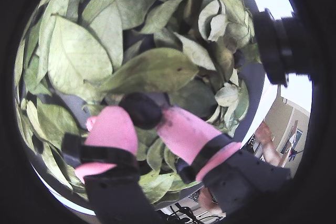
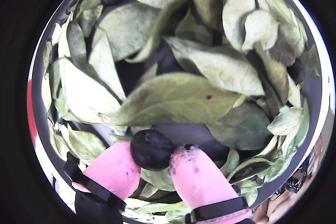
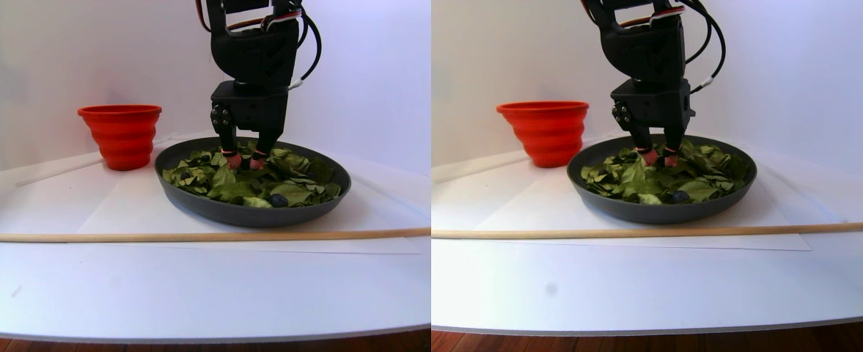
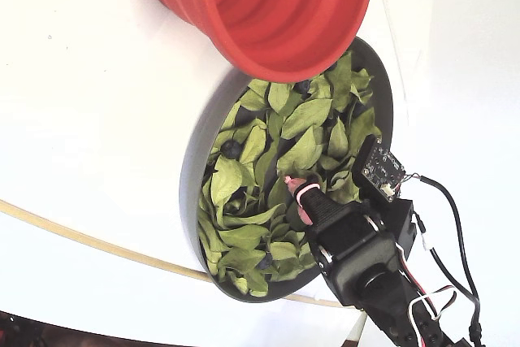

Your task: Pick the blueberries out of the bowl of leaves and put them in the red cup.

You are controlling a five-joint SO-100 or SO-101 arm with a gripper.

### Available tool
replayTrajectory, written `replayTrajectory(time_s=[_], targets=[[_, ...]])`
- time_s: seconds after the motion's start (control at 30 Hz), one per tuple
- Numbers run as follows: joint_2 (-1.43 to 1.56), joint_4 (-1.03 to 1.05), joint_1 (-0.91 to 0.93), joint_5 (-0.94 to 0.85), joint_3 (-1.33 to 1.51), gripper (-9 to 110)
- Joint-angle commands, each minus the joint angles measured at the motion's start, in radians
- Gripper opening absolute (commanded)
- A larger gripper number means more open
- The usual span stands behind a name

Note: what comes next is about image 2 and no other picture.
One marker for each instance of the dark grey shallow bowl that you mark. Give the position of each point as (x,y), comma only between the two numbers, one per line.
(183,132)

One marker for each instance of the pile of green leaves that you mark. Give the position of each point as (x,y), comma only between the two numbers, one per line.
(183,98)

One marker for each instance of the pink-tipped black gripper finger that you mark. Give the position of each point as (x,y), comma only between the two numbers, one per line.
(113,171)
(199,179)

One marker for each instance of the red collapsible silicone cup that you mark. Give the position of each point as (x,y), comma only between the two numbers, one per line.
(32,119)

